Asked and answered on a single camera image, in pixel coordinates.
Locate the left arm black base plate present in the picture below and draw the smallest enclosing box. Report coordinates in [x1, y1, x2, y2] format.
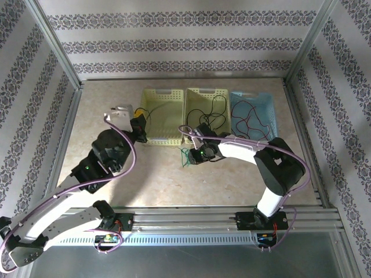
[98, 213, 136, 232]

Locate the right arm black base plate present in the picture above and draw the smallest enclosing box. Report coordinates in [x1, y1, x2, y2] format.
[236, 211, 289, 231]

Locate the red cable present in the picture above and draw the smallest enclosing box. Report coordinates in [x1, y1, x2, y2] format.
[231, 100, 275, 140]

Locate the thin dark cable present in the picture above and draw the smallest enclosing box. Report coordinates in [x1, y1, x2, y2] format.
[144, 105, 165, 121]

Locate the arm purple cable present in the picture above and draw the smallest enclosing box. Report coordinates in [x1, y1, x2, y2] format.
[177, 125, 311, 253]
[0, 120, 137, 273]

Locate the black cable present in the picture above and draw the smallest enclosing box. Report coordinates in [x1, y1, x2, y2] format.
[186, 95, 228, 131]

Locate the light blue plastic basket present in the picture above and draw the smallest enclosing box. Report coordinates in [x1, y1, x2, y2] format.
[230, 92, 279, 142]

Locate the pale green plastic basket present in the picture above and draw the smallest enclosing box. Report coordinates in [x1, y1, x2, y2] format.
[140, 89, 185, 145]

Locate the aluminium frame post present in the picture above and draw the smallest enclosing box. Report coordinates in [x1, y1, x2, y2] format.
[27, 0, 83, 91]
[285, 0, 339, 85]

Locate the green cable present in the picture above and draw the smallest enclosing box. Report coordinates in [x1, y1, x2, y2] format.
[179, 147, 194, 169]

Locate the aluminium mounting rail beam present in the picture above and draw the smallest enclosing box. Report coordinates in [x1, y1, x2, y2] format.
[27, 206, 344, 233]

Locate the pale yellow plastic basket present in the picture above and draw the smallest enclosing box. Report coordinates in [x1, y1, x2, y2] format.
[184, 88, 232, 145]

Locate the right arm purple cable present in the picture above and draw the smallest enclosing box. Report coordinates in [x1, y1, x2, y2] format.
[177, 125, 311, 253]

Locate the aluminium back rail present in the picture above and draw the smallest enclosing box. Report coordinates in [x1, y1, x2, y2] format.
[79, 75, 288, 83]

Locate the grey metal sheet panel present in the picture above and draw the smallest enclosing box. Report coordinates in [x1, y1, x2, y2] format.
[27, 231, 348, 278]

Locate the aluminium side rail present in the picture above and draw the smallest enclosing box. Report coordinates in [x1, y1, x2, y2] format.
[40, 86, 83, 211]
[282, 81, 331, 208]

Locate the slotted grey cable duct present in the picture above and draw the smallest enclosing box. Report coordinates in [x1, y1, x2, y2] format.
[46, 233, 260, 247]

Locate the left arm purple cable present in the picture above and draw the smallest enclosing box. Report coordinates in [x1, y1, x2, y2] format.
[0, 120, 137, 273]

